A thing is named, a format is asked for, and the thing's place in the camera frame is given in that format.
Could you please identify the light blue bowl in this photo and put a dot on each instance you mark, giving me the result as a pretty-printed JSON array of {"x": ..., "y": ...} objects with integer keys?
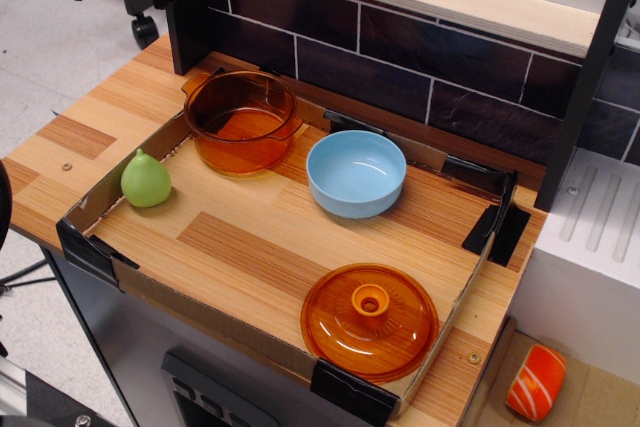
[{"x": 355, "y": 174}]

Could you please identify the black oven control panel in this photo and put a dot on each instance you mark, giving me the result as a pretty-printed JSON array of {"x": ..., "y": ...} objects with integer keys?
[{"x": 201, "y": 401}]

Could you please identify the cardboard fence with black tape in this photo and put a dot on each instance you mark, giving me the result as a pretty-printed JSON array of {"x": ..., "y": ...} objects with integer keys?
[{"x": 219, "y": 271}]

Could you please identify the white toy sink drainboard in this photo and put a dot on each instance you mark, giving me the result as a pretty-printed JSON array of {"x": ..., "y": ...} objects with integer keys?
[{"x": 580, "y": 289}]

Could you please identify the black wooden upright post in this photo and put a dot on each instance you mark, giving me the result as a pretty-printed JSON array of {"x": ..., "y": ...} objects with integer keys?
[{"x": 589, "y": 79}]

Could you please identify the green toy pear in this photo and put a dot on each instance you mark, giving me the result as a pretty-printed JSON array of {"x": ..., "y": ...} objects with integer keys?
[{"x": 145, "y": 182}]

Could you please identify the salmon sushi toy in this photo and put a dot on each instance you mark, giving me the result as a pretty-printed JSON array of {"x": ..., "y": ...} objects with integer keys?
[{"x": 538, "y": 382}]

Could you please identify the amber glass pot lid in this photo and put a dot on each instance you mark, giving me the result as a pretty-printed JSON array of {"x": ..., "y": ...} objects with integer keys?
[{"x": 371, "y": 320}]

